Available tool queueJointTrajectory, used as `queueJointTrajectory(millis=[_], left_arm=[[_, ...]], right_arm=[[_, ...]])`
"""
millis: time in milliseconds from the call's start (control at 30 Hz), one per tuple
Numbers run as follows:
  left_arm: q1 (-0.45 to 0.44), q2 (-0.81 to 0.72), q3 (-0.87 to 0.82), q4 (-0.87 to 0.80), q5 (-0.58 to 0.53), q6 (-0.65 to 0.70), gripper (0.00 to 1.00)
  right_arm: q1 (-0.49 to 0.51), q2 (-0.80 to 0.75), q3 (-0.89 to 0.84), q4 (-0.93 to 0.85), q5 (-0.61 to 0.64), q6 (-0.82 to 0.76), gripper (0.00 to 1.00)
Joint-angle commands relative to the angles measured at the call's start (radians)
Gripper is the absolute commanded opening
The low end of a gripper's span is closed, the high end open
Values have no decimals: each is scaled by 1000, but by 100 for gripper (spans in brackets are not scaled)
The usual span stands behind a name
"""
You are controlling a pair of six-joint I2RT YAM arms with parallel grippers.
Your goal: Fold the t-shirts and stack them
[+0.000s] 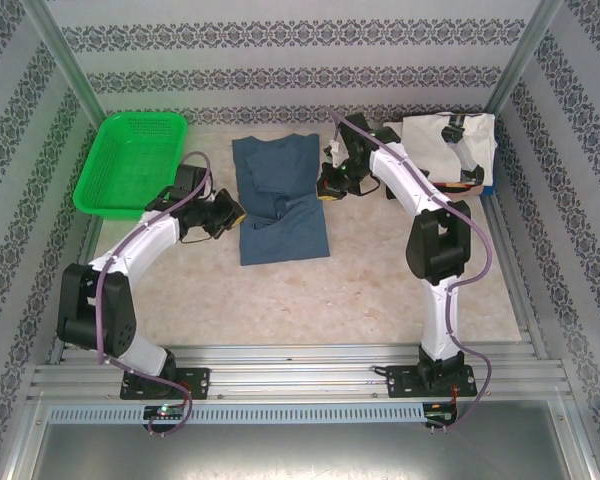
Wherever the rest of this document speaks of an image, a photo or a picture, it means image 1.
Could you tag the green plastic basket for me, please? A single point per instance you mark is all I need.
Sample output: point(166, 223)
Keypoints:
point(130, 165)

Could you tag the aluminium mounting rail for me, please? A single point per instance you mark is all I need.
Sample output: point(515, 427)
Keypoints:
point(290, 380)

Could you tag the blue t-shirt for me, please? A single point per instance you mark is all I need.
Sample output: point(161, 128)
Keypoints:
point(280, 235)

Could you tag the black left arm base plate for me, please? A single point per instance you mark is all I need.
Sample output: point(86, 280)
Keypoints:
point(195, 382)

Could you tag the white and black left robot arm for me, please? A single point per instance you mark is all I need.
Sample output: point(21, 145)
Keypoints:
point(145, 240)

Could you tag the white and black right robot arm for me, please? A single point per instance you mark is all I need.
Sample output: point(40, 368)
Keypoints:
point(405, 175)

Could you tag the pile of clothes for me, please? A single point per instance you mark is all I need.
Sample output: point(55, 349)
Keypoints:
point(430, 145)

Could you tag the orange printed t-shirt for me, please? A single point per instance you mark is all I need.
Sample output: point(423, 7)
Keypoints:
point(460, 187)

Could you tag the aluminium frame post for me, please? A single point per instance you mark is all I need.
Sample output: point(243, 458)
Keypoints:
point(522, 55)
point(65, 60)

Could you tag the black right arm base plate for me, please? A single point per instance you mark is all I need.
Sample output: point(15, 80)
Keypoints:
point(400, 382)

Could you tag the sheet metal panel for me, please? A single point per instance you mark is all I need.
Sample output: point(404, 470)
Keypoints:
point(300, 450)

